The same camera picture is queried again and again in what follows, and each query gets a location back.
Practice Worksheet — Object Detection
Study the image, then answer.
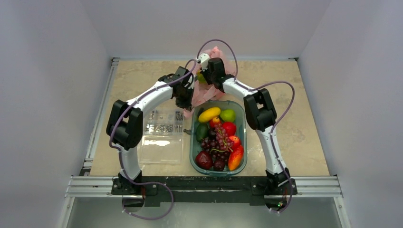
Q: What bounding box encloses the pink plastic bag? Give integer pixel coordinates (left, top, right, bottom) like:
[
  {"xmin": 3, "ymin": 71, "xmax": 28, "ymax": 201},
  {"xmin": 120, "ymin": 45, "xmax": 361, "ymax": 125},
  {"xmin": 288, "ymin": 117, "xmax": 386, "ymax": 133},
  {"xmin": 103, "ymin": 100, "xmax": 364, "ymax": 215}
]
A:
[{"xmin": 183, "ymin": 46, "xmax": 236, "ymax": 118}]

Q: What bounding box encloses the red fake grape bunch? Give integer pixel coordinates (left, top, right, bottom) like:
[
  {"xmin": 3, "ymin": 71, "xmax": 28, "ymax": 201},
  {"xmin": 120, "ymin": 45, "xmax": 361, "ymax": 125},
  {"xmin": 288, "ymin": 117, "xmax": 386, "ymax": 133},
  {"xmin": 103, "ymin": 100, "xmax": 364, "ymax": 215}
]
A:
[{"xmin": 214, "ymin": 125, "xmax": 233, "ymax": 152}]

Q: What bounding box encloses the small dark fake plum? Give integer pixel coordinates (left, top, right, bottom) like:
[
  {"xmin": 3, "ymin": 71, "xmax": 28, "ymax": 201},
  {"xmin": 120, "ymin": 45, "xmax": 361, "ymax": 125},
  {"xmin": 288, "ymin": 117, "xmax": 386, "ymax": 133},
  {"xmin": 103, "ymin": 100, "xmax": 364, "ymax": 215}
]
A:
[{"xmin": 213, "ymin": 159, "xmax": 226, "ymax": 171}]

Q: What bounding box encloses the orange red fake mango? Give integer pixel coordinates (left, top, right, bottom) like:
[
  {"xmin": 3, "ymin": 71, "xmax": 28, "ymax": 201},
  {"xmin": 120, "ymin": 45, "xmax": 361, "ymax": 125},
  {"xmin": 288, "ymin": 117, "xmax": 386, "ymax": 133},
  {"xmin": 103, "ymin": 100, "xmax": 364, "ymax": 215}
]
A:
[{"xmin": 228, "ymin": 145, "xmax": 244, "ymax": 171}]

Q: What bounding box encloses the green fake grape bunch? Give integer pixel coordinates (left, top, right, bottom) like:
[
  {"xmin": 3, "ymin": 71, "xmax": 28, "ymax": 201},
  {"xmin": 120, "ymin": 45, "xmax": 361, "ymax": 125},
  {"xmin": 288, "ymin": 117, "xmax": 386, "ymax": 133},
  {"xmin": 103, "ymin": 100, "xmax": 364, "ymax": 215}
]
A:
[{"xmin": 196, "ymin": 71, "xmax": 207, "ymax": 84}]

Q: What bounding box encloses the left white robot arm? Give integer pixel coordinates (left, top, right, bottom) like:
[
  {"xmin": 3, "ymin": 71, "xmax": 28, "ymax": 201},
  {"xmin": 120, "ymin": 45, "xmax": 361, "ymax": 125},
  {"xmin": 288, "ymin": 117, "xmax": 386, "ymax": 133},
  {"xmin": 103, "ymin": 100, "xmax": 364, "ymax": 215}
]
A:
[{"xmin": 106, "ymin": 66, "xmax": 195, "ymax": 194}]

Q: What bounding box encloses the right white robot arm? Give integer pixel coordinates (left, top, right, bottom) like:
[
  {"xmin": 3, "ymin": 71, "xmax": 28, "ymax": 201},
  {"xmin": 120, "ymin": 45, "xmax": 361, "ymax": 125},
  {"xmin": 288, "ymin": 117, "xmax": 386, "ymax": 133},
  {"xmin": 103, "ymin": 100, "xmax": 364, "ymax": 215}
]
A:
[{"xmin": 200, "ymin": 57, "xmax": 295, "ymax": 196}]

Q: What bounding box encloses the yellow fake mango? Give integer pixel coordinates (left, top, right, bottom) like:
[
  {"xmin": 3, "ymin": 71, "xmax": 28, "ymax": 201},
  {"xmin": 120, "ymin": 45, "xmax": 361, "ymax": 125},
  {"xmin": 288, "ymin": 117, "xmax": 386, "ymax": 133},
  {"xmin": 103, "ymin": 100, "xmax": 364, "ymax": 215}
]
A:
[{"xmin": 198, "ymin": 107, "xmax": 221, "ymax": 123}]

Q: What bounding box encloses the green fake avocado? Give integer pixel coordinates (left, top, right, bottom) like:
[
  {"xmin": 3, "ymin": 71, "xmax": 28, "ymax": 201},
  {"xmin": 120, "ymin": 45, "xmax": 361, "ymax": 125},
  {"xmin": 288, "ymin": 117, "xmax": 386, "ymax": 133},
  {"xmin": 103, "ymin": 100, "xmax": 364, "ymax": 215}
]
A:
[{"xmin": 195, "ymin": 123, "xmax": 209, "ymax": 143}]

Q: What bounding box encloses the green fake apple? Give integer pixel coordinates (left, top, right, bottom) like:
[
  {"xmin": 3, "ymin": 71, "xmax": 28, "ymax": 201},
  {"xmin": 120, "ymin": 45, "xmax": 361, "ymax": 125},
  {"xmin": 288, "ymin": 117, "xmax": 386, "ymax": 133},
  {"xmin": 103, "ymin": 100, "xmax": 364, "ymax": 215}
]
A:
[{"xmin": 219, "ymin": 109, "xmax": 236, "ymax": 123}]

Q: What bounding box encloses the dark purple fake plum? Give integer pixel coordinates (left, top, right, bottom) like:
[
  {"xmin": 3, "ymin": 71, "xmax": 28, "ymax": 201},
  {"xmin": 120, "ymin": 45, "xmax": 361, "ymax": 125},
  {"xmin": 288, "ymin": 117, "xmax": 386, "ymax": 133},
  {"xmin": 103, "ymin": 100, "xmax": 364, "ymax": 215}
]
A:
[{"xmin": 208, "ymin": 128, "xmax": 216, "ymax": 140}]

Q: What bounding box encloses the purple fake grape bunch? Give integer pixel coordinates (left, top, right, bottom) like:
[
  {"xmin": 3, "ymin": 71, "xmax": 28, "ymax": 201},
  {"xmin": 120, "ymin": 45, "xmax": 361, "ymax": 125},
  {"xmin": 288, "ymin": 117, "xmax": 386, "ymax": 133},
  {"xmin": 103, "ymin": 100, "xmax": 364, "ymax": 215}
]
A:
[{"xmin": 200, "ymin": 137, "xmax": 232, "ymax": 163}]

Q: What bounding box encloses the red fake tomato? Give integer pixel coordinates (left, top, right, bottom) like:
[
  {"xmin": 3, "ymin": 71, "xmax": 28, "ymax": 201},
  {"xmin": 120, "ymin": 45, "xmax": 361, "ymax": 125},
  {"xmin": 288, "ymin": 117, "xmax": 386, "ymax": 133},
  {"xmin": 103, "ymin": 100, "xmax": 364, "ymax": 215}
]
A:
[{"xmin": 222, "ymin": 122, "xmax": 237, "ymax": 136}]

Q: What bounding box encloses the dark red fake apple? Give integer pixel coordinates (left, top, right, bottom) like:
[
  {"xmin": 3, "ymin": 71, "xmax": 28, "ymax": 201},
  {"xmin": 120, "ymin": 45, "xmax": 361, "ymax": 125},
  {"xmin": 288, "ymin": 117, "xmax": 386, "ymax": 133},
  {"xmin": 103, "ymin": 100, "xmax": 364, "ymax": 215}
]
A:
[{"xmin": 195, "ymin": 151, "xmax": 213, "ymax": 170}]

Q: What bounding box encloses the small dark bolt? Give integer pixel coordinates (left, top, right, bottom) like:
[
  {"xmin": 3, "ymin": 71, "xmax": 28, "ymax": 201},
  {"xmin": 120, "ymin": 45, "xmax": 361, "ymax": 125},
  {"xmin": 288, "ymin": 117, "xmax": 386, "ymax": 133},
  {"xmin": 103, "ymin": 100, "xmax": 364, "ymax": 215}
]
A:
[{"xmin": 183, "ymin": 129, "xmax": 192, "ymax": 135}]

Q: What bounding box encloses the clear plastic screw box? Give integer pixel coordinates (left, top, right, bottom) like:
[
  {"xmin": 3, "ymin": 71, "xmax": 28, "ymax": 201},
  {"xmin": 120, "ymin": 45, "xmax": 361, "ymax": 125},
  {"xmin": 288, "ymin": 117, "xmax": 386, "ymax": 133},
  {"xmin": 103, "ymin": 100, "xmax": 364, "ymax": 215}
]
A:
[{"xmin": 137, "ymin": 108, "xmax": 184, "ymax": 165}]

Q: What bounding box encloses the small red yellow fruit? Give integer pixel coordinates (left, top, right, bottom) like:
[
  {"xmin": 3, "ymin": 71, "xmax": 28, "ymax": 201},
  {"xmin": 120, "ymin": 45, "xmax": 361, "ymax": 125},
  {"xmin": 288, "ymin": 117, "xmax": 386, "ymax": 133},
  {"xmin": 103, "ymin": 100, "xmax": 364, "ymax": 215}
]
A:
[{"xmin": 209, "ymin": 116, "xmax": 222, "ymax": 128}]

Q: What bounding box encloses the teal plastic bin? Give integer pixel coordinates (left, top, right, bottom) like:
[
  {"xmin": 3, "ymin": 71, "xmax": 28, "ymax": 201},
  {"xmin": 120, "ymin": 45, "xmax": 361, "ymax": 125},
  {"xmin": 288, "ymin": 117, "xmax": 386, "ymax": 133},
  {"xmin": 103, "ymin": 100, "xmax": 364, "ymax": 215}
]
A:
[{"xmin": 190, "ymin": 101, "xmax": 247, "ymax": 176}]

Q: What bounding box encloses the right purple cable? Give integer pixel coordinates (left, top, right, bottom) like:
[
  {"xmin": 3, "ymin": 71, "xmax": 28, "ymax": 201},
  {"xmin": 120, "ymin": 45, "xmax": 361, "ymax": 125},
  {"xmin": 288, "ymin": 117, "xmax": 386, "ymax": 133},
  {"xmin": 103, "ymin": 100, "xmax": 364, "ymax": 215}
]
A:
[{"xmin": 196, "ymin": 39, "xmax": 296, "ymax": 215}]

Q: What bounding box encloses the purple cable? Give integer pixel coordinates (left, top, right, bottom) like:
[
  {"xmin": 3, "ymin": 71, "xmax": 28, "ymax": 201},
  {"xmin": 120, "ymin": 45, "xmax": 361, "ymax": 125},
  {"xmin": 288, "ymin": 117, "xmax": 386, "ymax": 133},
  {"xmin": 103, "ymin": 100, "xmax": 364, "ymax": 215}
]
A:
[
  {"xmin": 196, "ymin": 39, "xmax": 296, "ymax": 215},
  {"xmin": 109, "ymin": 58, "xmax": 198, "ymax": 221}
]

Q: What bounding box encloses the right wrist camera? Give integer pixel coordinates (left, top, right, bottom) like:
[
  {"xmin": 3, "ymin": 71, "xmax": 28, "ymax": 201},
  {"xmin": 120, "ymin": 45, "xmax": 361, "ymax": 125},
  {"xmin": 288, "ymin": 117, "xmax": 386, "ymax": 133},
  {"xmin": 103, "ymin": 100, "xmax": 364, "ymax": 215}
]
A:
[{"xmin": 196, "ymin": 53, "xmax": 210, "ymax": 71}]

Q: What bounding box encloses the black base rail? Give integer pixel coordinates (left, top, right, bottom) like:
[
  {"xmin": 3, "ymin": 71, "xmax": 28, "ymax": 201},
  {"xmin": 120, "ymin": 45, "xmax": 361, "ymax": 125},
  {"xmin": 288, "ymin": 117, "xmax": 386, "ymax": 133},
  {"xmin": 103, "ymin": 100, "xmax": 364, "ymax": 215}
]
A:
[{"xmin": 111, "ymin": 175, "xmax": 298, "ymax": 209}]

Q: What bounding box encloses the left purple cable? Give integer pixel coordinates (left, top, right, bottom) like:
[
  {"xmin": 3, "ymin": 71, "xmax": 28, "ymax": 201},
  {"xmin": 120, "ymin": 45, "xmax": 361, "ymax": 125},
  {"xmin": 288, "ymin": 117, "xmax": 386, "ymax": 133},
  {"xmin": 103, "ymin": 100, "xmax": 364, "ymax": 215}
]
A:
[{"xmin": 109, "ymin": 58, "xmax": 198, "ymax": 221}]

